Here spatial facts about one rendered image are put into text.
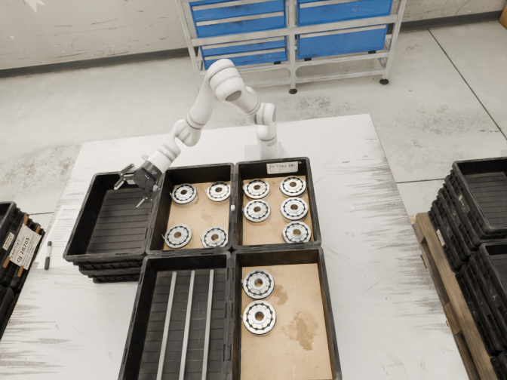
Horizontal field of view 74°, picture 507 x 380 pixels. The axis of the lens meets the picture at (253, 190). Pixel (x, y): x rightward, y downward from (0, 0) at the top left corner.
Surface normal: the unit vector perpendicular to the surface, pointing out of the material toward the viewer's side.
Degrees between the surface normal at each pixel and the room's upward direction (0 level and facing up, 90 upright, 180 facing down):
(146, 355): 0
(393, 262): 0
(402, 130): 0
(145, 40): 90
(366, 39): 90
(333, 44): 90
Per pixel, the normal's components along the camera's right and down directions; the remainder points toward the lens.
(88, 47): 0.03, 0.78
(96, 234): -0.11, -0.62
